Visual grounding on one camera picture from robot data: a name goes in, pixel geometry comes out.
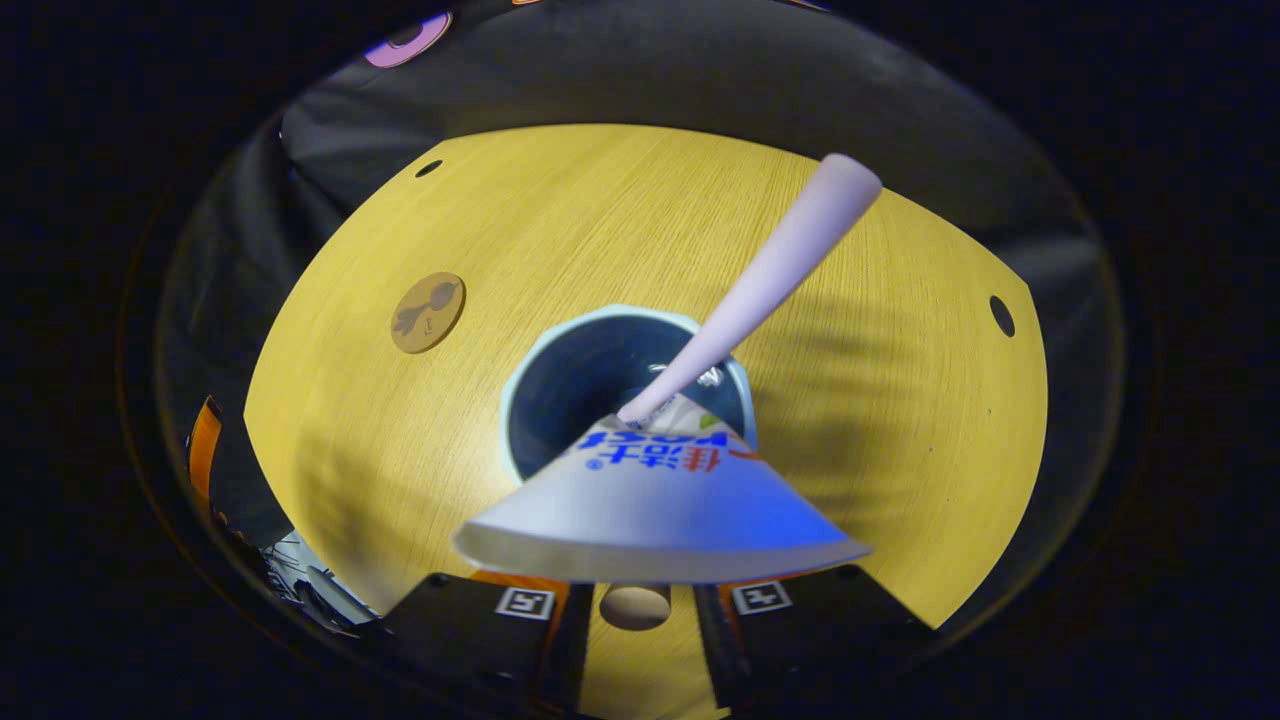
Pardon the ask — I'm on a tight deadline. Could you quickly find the pink toothbrush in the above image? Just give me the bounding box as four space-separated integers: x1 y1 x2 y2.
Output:
617 153 884 426

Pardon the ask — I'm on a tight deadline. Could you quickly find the round wooden coaster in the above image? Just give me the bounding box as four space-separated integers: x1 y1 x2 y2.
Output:
390 271 467 355

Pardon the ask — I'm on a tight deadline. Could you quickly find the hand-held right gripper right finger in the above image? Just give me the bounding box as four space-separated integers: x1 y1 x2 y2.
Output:
693 565 938 713

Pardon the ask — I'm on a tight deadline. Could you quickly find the black backdrop cloth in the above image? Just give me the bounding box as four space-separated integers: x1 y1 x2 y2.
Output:
155 0 1126 641

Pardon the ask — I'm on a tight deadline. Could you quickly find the blue cup with wooden handle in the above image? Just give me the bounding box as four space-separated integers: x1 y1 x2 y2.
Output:
498 304 758 632

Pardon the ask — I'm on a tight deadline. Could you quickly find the white toothpaste tube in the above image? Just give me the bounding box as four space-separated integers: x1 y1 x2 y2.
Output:
452 392 873 586

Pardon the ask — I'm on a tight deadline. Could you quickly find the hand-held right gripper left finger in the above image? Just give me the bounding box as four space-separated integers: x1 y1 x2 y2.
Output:
375 568 596 717

